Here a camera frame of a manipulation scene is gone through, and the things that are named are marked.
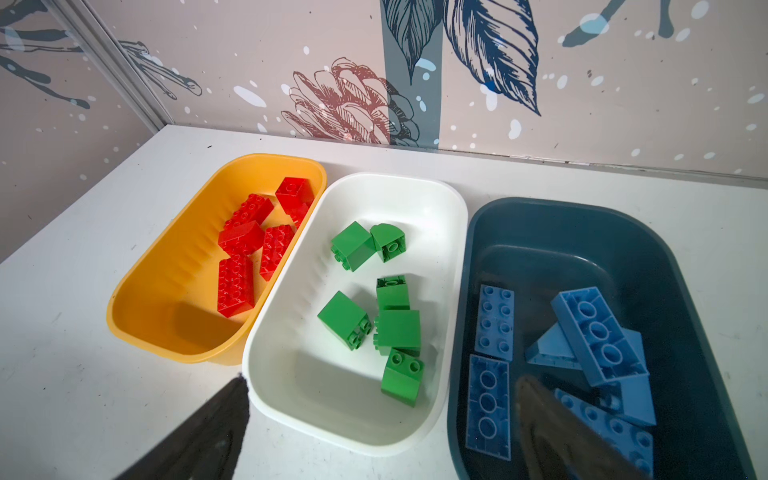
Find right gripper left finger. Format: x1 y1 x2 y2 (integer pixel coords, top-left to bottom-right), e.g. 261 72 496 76
118 376 249 479

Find blue large lego cluster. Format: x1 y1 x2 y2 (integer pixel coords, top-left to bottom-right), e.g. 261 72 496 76
554 388 654 478

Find white plastic bin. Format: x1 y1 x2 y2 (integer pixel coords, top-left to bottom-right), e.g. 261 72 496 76
242 173 468 456

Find red L-shaped lego stack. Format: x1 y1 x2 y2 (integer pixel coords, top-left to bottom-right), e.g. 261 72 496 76
218 194 274 257

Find red lego brick 2x4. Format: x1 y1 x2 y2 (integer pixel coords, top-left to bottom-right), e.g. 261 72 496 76
259 225 295 281

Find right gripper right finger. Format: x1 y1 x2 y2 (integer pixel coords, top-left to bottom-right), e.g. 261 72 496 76
515 376 647 479

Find dark teal plastic bin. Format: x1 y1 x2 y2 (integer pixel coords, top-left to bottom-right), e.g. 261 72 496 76
448 198 755 479

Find red lego bricks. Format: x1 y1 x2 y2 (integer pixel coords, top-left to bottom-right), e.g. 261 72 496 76
275 177 314 228

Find green square lego brick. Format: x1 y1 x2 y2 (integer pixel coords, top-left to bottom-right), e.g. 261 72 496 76
376 275 410 311

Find green small lego brick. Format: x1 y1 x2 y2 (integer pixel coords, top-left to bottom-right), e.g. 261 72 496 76
318 291 373 351

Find blue sloped lego brick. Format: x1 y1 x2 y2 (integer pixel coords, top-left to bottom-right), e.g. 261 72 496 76
525 324 582 370

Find red lego brick single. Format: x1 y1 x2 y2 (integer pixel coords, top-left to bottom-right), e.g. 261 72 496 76
217 255 255 318

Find blue lego brick 2x4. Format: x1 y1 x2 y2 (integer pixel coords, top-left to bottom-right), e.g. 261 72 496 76
475 284 515 362

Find yellow plastic bin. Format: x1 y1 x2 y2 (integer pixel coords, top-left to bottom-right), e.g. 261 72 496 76
107 154 328 365

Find blue lego brick bottom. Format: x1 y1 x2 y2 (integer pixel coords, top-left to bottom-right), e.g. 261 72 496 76
551 287 649 387

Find blue long lego brick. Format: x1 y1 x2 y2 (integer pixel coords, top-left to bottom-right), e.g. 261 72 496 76
596 326 658 428

